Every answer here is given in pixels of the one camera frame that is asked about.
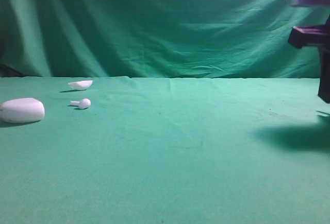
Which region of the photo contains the purple black gripper body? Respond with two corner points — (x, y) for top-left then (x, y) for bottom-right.
(288, 0), (329, 49)

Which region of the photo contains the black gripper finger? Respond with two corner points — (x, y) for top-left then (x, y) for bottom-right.
(318, 47), (329, 103)

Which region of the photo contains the white earbud near front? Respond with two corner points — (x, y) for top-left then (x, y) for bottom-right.
(70, 98), (91, 110)

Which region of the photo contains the white earbud case lid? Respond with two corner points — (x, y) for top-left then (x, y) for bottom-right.
(68, 80), (93, 91)

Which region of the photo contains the green backdrop cloth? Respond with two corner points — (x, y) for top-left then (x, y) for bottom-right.
(1, 0), (329, 78)

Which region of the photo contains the green table cloth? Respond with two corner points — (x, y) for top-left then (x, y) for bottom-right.
(1, 77), (329, 223)

